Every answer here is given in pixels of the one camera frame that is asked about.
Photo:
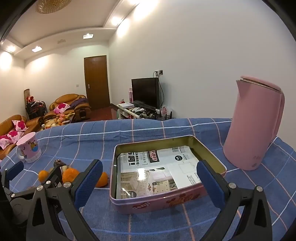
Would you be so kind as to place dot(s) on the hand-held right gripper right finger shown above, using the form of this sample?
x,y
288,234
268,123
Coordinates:
x,y
210,185

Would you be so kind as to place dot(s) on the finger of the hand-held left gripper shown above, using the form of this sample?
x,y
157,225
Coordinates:
x,y
54,178
13,169

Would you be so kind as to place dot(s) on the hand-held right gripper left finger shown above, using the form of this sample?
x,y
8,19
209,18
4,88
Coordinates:
x,y
89,178

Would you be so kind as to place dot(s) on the orange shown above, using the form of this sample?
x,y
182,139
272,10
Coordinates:
x,y
70,175
103,179
42,175

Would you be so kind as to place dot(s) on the dark brown mangosteen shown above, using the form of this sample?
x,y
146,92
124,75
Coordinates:
x,y
59,163

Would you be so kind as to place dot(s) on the pink tin box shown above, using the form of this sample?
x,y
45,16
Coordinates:
x,y
148,204

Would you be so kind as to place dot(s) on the pink cartoon mug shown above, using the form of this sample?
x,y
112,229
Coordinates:
x,y
29,148

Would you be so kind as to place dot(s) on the pink flower pillow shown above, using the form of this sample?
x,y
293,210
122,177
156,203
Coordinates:
x,y
13,135
19,125
4,141
61,107

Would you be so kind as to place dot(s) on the blue plaid cloth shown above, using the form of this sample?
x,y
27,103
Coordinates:
x,y
92,139

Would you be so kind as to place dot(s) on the brown leather long sofa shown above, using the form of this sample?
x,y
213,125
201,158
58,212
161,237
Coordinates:
x,y
9,125

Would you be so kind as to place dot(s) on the printed paper sheet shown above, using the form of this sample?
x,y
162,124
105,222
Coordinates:
x,y
157,169

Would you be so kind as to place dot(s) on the cluttered coffee table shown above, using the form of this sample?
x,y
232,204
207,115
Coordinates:
x,y
59,120

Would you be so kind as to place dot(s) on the black rack with clothes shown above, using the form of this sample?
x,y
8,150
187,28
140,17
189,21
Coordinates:
x,y
35,107

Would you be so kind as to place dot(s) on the brown leather armchair sofa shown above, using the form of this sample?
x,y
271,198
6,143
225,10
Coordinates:
x,y
69,113

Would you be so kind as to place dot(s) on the pink electric kettle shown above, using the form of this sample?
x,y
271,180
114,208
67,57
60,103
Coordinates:
x,y
252,125

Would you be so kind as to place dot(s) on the brown standing board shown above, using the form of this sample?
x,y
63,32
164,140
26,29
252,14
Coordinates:
x,y
26,93

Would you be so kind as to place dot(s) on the purple blanket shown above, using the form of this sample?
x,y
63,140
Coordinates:
x,y
79,102

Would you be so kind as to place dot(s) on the white television stand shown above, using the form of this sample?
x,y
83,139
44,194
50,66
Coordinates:
x,y
136,113

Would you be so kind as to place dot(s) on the black router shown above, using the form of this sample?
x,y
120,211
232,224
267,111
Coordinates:
x,y
165,115

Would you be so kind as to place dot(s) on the pink box beside television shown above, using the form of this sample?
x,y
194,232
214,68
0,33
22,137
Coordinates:
x,y
130,95

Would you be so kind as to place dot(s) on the wooden door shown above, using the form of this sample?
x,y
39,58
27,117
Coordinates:
x,y
96,82

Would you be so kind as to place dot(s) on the black television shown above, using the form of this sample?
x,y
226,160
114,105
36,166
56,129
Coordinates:
x,y
145,92

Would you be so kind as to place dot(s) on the square ceiling light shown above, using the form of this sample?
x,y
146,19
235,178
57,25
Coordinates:
x,y
37,49
88,36

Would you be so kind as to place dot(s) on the crystal ceiling lamp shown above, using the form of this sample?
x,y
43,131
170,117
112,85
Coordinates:
x,y
53,3

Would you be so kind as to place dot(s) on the wall power socket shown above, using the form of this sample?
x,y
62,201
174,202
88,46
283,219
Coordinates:
x,y
159,72

